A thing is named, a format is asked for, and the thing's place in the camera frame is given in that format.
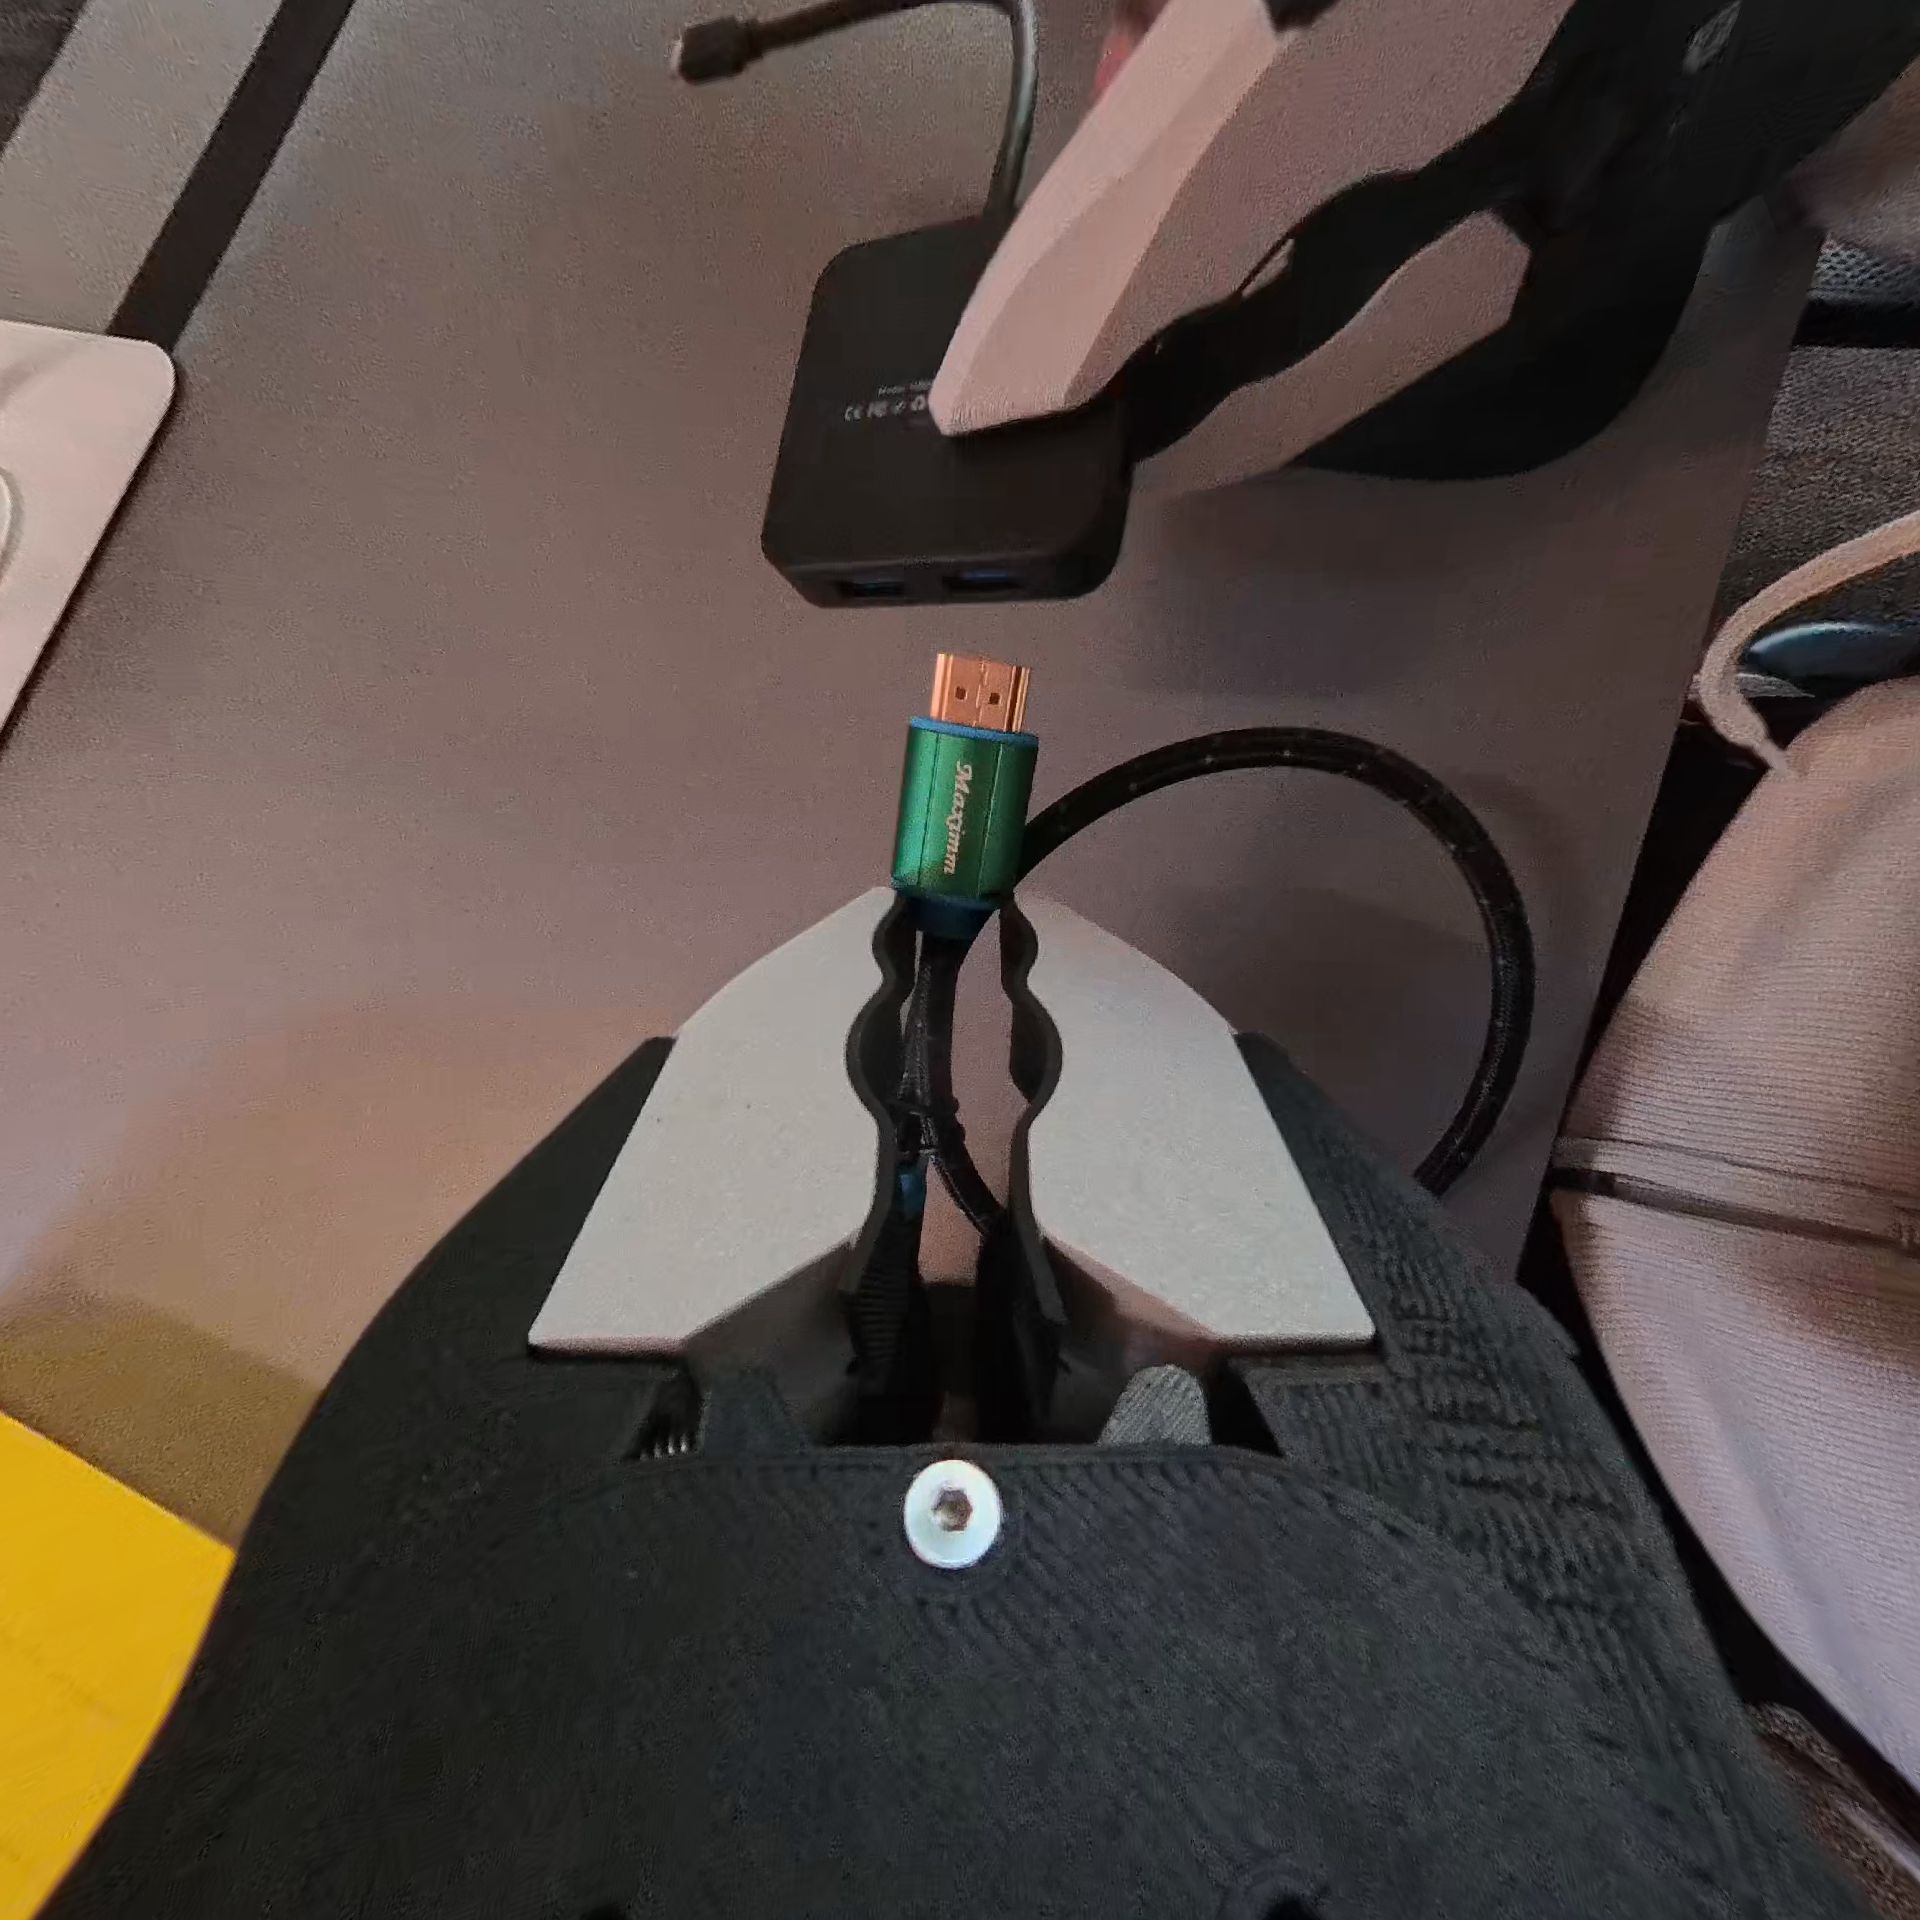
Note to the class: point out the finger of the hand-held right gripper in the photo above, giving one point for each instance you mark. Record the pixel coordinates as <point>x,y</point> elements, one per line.
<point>1142,194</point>
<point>1350,343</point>

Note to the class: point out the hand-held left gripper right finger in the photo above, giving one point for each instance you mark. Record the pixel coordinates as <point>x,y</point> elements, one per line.
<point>1198,1188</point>

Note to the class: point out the yellow plastic bin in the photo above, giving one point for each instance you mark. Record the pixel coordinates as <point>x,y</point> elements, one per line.
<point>90,1651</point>

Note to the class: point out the dark grey usb hub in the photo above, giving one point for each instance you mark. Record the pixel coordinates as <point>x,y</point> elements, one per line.
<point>898,494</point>

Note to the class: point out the white tablet stand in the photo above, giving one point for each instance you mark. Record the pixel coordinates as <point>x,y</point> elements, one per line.
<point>76,494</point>

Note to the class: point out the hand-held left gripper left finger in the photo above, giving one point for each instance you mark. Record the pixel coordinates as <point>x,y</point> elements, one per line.
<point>721,1188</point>

